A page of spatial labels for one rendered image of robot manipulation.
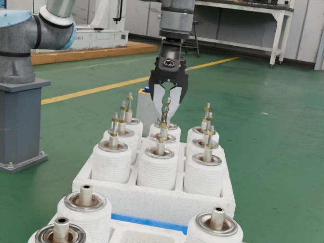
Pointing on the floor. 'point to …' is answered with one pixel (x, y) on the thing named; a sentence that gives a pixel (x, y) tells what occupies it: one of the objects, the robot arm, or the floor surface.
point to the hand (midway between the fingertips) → (164, 116)
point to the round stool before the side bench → (195, 39)
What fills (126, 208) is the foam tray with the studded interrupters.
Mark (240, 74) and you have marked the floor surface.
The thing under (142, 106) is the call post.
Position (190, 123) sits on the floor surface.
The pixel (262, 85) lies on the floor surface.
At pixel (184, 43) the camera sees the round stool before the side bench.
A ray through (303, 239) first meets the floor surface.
